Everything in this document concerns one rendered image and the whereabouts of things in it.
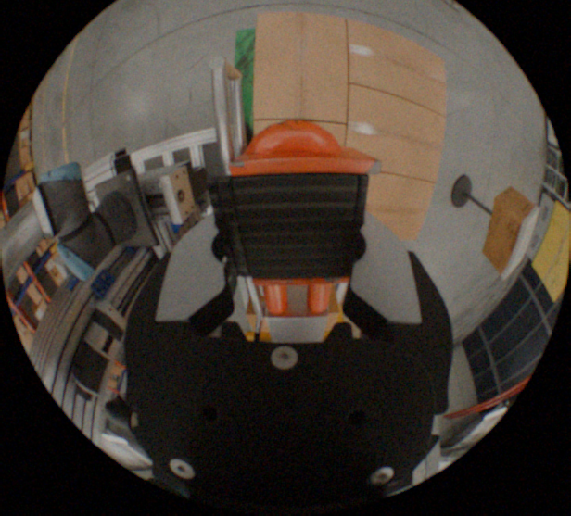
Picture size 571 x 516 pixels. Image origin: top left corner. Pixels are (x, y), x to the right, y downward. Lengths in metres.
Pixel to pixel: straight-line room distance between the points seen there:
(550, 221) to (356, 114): 7.02
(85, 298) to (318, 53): 1.22
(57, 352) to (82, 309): 0.19
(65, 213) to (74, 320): 0.35
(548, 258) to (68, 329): 7.94
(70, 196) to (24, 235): 0.14
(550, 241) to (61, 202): 7.73
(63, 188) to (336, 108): 0.91
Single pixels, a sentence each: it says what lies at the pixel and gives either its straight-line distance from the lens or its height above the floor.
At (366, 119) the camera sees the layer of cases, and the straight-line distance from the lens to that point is 0.88.
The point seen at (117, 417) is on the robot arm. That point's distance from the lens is 0.82.
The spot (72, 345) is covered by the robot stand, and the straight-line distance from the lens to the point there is 0.69.
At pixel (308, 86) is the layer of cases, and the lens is 0.84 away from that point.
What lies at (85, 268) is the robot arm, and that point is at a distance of 0.47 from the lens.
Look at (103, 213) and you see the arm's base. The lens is 0.52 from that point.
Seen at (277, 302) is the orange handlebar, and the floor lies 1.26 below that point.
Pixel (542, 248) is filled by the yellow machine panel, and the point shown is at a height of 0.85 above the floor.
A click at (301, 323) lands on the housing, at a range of 0.19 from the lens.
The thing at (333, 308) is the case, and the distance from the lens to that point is 0.82.
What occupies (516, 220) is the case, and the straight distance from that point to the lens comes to 1.68.
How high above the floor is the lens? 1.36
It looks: 57 degrees down
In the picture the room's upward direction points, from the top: 178 degrees counter-clockwise
